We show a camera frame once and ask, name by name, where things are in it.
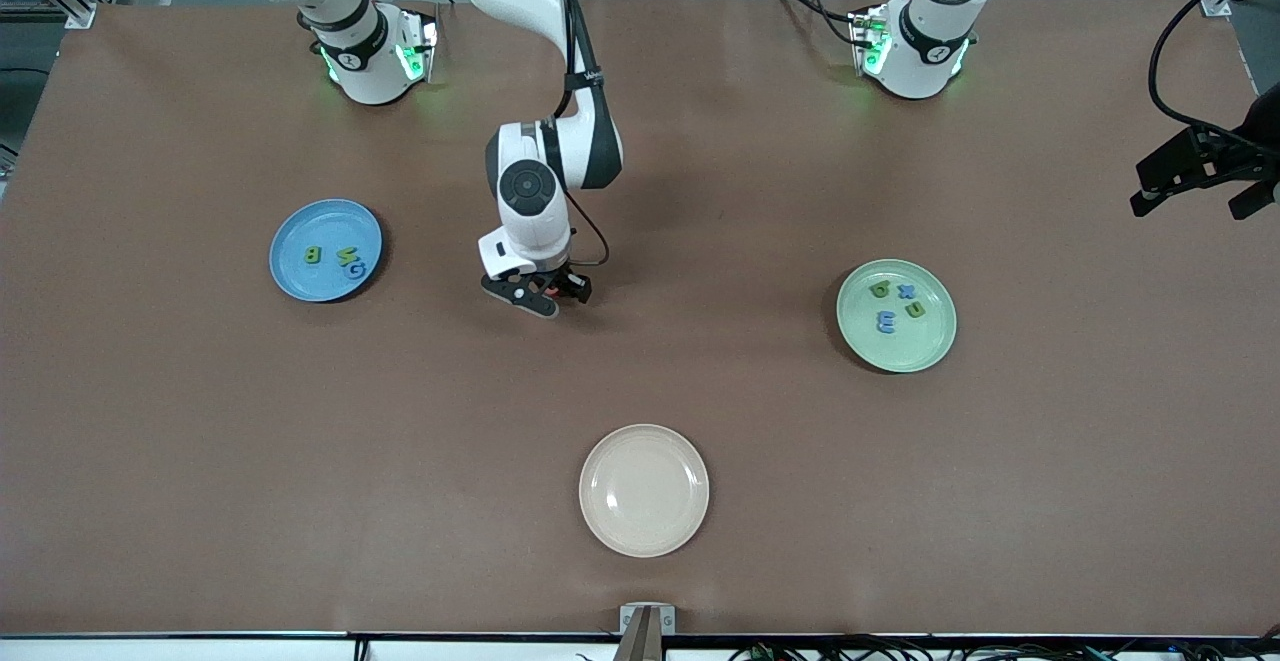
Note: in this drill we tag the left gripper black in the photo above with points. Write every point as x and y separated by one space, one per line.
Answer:
1262 144

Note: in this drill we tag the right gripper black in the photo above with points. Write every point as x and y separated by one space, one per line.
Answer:
561 279

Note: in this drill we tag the blue foam letter G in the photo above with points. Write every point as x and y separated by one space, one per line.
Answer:
352 272

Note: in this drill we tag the green foam letter q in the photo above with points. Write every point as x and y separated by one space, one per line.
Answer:
880 290

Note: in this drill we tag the blue foam letter m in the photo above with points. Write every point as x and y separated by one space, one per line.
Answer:
880 322

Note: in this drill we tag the beige round plate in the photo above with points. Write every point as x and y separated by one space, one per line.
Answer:
645 491

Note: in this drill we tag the blue round plate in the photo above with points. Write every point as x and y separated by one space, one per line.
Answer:
300 226

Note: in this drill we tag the green round plate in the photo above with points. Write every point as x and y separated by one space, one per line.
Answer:
920 346

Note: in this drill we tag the brown table mat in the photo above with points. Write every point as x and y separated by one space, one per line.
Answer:
400 441

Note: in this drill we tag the base connector box green light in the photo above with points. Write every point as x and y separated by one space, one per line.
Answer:
870 41
415 46

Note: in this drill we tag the grey metal camera bracket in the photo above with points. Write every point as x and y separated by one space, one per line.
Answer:
630 621

